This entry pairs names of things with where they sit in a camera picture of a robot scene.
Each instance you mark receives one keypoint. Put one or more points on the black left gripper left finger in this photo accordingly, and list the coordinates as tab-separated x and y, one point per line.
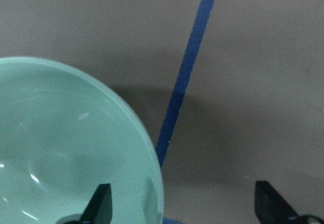
98	210

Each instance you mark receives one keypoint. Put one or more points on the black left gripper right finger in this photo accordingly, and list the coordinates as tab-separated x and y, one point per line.
271	208

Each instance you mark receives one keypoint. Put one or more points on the green ceramic bowl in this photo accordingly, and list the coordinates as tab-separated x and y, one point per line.
63	133

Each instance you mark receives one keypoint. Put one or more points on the brown paper table cover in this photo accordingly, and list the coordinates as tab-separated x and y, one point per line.
253	108

